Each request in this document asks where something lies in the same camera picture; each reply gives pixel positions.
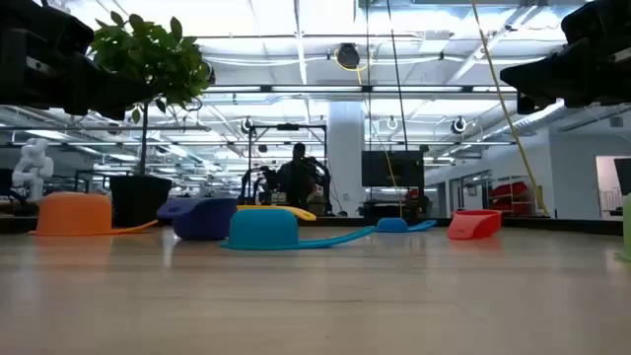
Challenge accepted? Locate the black hanging cable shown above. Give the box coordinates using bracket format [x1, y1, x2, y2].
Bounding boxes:
[386, 0, 410, 152]

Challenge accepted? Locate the black wall screen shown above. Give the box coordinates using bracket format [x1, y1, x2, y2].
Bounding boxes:
[361, 150, 425, 188]

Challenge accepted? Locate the person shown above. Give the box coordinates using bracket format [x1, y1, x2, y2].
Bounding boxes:
[275, 142, 332, 211]

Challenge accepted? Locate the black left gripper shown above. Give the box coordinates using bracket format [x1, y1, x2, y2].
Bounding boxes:
[0, 47, 154, 121]

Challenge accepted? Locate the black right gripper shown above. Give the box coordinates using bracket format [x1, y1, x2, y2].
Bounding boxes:
[500, 37, 631, 115]

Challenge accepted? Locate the black plant pot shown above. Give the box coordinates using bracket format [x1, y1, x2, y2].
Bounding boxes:
[108, 175, 174, 229]

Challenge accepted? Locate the teal measuring cup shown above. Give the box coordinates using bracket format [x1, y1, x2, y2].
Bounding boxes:
[220, 208, 378, 251]

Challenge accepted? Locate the black monitor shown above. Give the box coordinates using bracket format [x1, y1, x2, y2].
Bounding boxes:
[613, 157, 631, 196]

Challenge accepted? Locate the green leafy plant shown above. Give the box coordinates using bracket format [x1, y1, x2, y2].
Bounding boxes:
[87, 10, 212, 177]

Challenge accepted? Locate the yellow cable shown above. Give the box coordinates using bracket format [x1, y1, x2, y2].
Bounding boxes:
[470, 0, 551, 217]

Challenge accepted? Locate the small blue measuring cup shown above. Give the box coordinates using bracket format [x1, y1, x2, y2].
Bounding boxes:
[375, 217, 438, 234]

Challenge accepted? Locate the black station frame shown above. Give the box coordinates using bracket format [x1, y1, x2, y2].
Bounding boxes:
[245, 122, 329, 206]

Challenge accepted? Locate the yellow measuring cup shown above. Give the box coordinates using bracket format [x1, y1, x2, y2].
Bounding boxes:
[236, 204, 317, 222]

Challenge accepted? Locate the black aluminium table frame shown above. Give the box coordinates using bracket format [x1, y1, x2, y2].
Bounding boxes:
[0, 214, 631, 237]

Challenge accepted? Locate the red measuring cup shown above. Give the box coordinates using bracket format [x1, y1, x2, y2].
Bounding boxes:
[447, 209, 503, 242]

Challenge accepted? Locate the orange measuring cup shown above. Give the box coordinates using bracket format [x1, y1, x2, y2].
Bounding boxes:
[30, 191, 160, 237]

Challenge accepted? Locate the red bin rack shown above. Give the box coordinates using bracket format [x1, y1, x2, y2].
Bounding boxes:
[487, 180, 531, 216]

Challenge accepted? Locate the navy blue measuring cup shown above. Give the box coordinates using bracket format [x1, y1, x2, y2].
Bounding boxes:
[156, 196, 239, 242]

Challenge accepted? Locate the white humanoid robot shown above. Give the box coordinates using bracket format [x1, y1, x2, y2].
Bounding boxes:
[10, 137, 55, 202]

